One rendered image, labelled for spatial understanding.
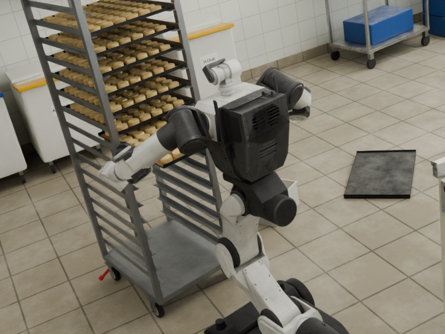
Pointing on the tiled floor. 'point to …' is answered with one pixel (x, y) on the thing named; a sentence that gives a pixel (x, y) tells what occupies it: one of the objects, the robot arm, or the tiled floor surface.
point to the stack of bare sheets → (381, 175)
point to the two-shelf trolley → (369, 38)
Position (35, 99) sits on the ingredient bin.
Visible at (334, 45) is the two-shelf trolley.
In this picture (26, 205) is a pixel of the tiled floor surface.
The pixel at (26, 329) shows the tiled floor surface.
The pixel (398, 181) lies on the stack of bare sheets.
